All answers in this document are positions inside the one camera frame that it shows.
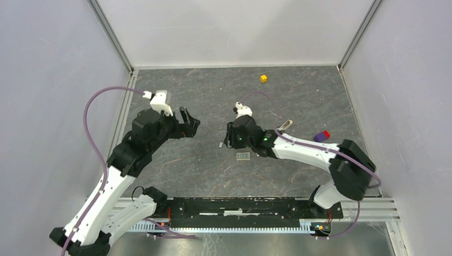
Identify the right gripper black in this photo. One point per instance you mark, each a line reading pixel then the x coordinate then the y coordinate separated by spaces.
pixel 229 139

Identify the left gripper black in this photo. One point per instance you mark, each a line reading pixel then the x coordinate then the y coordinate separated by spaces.
pixel 183 130

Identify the clear staple tray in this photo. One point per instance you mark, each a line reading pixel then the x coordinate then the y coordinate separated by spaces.
pixel 243 156

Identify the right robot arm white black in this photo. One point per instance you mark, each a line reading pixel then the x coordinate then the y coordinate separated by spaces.
pixel 351 170

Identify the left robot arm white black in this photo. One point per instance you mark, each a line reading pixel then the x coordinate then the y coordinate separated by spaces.
pixel 93 230

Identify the purple red block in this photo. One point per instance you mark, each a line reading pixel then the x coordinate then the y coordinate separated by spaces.
pixel 321 136

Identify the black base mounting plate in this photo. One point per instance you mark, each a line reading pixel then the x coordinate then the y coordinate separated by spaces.
pixel 243 212

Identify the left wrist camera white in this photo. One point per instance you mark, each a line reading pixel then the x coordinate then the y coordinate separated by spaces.
pixel 159 101

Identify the aluminium rail frame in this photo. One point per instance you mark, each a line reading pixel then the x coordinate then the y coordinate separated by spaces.
pixel 370 209

